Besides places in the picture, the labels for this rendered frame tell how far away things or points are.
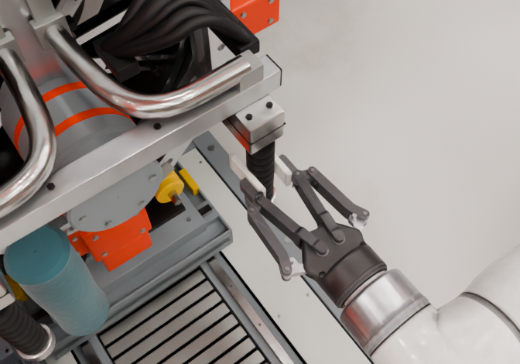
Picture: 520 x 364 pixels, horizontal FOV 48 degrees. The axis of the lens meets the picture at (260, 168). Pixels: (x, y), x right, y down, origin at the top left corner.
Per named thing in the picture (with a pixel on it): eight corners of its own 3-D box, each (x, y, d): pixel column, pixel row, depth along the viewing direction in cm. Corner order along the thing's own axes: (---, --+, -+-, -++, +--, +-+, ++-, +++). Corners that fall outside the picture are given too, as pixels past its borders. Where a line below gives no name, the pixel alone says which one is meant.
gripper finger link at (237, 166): (266, 200, 75) (261, 204, 75) (234, 163, 78) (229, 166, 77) (266, 189, 72) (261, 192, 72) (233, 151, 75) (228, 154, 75)
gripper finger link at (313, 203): (336, 242, 68) (346, 238, 68) (292, 169, 73) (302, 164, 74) (332, 255, 71) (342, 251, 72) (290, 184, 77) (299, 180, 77)
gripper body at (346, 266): (333, 321, 69) (285, 262, 73) (387, 280, 71) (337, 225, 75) (341, 300, 62) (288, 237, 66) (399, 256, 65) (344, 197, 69)
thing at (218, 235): (160, 150, 166) (155, 130, 158) (233, 244, 151) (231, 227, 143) (-6, 246, 151) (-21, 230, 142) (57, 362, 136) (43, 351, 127)
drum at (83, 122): (100, 96, 88) (74, 28, 76) (176, 196, 79) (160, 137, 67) (12, 142, 83) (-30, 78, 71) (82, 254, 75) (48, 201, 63)
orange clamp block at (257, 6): (205, 18, 91) (251, -6, 94) (234, 48, 88) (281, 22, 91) (201, -17, 85) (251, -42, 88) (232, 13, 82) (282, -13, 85)
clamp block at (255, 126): (241, 87, 73) (239, 59, 69) (285, 135, 69) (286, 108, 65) (206, 107, 72) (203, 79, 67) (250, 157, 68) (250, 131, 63)
